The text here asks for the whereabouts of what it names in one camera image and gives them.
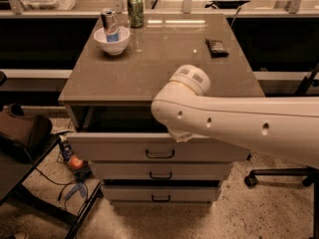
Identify white ceramic bowl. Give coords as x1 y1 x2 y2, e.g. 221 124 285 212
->
94 27 131 56

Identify black side table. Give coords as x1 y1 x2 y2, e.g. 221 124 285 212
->
0 133 102 239

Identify grey drawer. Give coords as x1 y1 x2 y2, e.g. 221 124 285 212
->
101 185 221 202
90 161 231 180
68 106 248 162

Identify red apple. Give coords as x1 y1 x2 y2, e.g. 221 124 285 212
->
69 155 85 169

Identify grey drawer cabinet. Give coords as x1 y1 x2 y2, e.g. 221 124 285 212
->
59 14 263 189

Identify blue chip bag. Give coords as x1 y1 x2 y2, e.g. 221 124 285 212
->
59 135 74 161

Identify black office chair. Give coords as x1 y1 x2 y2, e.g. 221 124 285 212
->
244 167 319 239

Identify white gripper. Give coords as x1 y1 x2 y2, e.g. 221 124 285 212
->
167 127 199 142

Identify black snack packet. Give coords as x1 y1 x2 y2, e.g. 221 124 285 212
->
205 39 229 58

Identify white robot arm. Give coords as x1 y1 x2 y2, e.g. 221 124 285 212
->
151 65 319 168

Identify grey bottom drawer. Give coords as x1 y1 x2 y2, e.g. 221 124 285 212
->
101 185 221 202

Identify brown bag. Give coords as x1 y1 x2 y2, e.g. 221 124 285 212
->
0 104 52 163

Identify silver blue can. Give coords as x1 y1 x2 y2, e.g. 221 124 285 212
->
101 8 120 42

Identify green soda can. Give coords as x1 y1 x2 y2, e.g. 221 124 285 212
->
127 0 144 28

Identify black floor cable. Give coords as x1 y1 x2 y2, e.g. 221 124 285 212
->
34 166 91 214

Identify grey middle drawer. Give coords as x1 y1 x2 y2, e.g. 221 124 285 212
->
90 161 231 180

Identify grey top drawer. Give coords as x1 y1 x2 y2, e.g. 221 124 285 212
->
68 106 248 162

